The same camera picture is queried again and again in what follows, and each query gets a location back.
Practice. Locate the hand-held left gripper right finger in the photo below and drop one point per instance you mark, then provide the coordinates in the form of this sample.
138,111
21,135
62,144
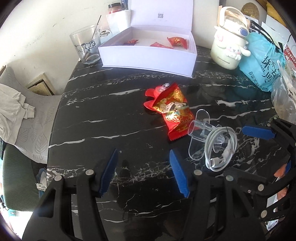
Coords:
179,172

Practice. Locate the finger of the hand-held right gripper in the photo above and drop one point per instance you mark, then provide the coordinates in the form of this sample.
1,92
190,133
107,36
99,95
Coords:
259,183
256,132

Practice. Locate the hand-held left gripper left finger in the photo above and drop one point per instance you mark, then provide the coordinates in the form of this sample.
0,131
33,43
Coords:
108,171

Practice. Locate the clear plastic holder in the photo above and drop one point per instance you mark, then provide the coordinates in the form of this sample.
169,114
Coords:
198,129

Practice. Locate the large red gold snack packet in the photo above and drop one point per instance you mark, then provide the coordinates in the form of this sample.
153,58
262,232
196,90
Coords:
175,111

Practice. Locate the red gold-print snack packet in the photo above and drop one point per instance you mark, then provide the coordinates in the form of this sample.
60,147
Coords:
178,41

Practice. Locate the white gift box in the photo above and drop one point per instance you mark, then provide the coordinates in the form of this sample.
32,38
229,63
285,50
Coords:
148,53

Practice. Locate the clear plastic bag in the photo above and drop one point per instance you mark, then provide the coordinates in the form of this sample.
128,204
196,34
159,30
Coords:
284,102

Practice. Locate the blue plastic bag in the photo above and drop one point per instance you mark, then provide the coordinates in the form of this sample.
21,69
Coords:
261,67

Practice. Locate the blue-lined trash bin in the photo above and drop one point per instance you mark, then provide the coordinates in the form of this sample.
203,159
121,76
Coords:
41,180

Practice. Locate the cream cartoon water bottle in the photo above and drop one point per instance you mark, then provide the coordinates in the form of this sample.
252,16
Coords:
227,48

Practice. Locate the green chair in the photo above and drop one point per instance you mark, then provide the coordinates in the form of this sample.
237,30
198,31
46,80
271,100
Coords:
18,180

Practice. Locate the white papers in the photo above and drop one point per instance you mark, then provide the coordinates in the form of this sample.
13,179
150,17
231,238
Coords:
275,27

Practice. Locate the grey cloth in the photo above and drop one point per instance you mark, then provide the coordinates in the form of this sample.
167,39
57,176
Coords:
11,111

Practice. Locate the white cardboard sleeve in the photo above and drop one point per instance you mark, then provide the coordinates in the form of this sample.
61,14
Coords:
205,20

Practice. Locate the round gold plate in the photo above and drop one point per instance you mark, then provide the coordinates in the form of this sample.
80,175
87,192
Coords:
251,9

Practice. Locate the cartoon print glass cup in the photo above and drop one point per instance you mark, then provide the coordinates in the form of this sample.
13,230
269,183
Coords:
86,49

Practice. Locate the thin stirring stick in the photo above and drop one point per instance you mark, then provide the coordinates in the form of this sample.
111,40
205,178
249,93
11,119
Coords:
93,32

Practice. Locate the black lid jar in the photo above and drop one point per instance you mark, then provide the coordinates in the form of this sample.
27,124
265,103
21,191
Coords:
114,8

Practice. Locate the dark bottle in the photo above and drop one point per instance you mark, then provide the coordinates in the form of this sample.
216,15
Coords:
124,4

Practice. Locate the wooden wall vent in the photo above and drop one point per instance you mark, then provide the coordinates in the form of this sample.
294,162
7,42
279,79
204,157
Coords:
41,84

